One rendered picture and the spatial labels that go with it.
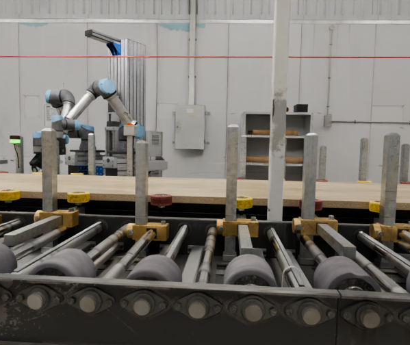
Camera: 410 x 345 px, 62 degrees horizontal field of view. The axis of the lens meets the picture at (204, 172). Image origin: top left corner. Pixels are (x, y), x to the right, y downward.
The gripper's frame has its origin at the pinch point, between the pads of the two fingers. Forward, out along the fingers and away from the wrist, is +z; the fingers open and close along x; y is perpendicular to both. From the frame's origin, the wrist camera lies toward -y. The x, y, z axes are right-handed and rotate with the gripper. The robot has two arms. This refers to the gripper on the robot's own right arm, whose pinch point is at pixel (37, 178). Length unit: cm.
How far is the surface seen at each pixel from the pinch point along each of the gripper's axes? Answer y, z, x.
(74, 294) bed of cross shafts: -189, -1, -117
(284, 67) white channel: -127, -56, -163
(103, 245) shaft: -159, -1, -111
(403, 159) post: -29, -21, -252
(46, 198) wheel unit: -139, -10, -84
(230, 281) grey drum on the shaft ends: -184, -3, -146
